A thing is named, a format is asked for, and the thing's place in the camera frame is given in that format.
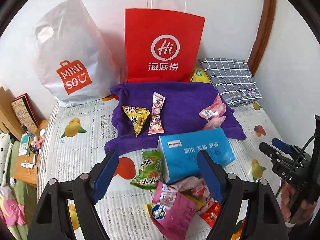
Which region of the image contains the white strawberry jelly packet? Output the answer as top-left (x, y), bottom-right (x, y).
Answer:
top-left (184, 177), bottom-right (215, 212)

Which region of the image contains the small red snack packet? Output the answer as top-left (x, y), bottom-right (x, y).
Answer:
top-left (200, 201), bottom-right (222, 228)

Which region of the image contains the pale pink packet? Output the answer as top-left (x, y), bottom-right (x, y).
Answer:
top-left (170, 176), bottom-right (201, 192)

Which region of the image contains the large pink snack bag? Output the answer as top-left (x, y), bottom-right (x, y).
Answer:
top-left (144, 181), bottom-right (203, 239)

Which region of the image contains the green snack packet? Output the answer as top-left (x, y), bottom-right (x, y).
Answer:
top-left (130, 151), bottom-right (163, 190)

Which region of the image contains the person's right hand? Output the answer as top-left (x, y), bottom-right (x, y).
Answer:
top-left (279, 182), bottom-right (317, 224)

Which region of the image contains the fruit print bed sheet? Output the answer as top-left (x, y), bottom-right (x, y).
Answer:
top-left (37, 97), bottom-right (280, 239)

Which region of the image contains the blue tissue pack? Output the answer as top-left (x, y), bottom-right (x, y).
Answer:
top-left (157, 128), bottom-right (235, 185)

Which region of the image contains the wooden bedside table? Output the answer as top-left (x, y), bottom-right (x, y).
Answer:
top-left (13, 119), bottom-right (49, 188)

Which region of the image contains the pink wrapped snack pair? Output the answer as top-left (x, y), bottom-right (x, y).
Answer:
top-left (199, 94), bottom-right (226, 130)

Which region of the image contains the grey checked folded cloth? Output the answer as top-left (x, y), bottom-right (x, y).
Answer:
top-left (198, 57), bottom-right (261, 106)

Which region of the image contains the yellow triangular snack packet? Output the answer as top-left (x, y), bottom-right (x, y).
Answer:
top-left (122, 106), bottom-right (150, 137)

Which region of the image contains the pink cartoon candy packet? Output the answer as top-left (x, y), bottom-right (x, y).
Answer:
top-left (148, 92), bottom-right (165, 135)

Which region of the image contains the red framed book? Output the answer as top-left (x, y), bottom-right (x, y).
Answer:
top-left (11, 93), bottom-right (39, 131)

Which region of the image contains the purple towel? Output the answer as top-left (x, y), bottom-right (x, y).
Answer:
top-left (104, 81), bottom-right (247, 156)

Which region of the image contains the yellow packet behind towel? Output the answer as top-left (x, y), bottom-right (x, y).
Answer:
top-left (190, 68), bottom-right (211, 84)

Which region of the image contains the white Miniso plastic bag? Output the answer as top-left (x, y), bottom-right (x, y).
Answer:
top-left (32, 0), bottom-right (120, 107)

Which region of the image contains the red Haidilao paper bag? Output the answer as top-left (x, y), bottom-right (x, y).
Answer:
top-left (125, 0), bottom-right (205, 83)

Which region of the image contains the brown wooden door frame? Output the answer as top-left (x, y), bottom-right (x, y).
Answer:
top-left (247, 0), bottom-right (277, 76)

